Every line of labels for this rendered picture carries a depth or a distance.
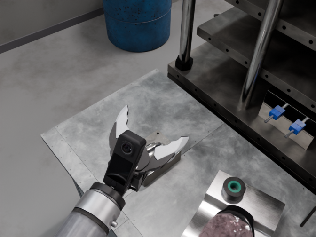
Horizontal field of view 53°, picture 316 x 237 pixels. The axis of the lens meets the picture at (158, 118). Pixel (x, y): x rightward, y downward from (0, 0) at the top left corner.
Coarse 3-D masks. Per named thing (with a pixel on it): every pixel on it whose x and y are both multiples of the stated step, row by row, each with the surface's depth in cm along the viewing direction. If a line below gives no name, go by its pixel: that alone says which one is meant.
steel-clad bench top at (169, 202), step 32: (128, 96) 162; (160, 96) 162; (64, 128) 149; (96, 128) 149; (160, 128) 149; (192, 128) 149; (224, 128) 149; (64, 160) 138; (96, 160) 138; (192, 160) 138; (224, 160) 138; (256, 160) 138; (128, 192) 128; (160, 192) 128; (192, 192) 128; (288, 192) 128; (128, 224) 120; (160, 224) 120; (288, 224) 120
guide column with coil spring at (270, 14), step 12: (276, 0) 112; (264, 12) 120; (276, 12) 116; (264, 24) 121; (264, 36) 124; (264, 48) 129; (252, 60) 136; (252, 72) 139; (252, 84) 144; (240, 96) 154; (240, 108) 158
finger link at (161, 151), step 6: (180, 138) 65; (186, 138) 66; (168, 144) 64; (174, 144) 64; (180, 144) 64; (156, 150) 63; (162, 150) 63; (168, 150) 63; (174, 150) 63; (180, 150) 65; (156, 156) 62; (162, 156) 62; (174, 156) 67
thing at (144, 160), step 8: (112, 152) 61; (144, 152) 62; (144, 160) 61; (136, 168) 60; (136, 176) 60; (144, 176) 65; (96, 184) 57; (104, 184) 57; (136, 184) 63; (104, 192) 56; (112, 192) 56; (120, 200) 57; (120, 208) 58
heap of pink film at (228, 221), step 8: (216, 216) 114; (224, 216) 113; (232, 216) 112; (208, 224) 111; (216, 224) 111; (224, 224) 110; (232, 224) 111; (240, 224) 110; (200, 232) 108; (208, 232) 108; (216, 232) 108; (224, 232) 109; (232, 232) 109; (240, 232) 109; (248, 232) 109
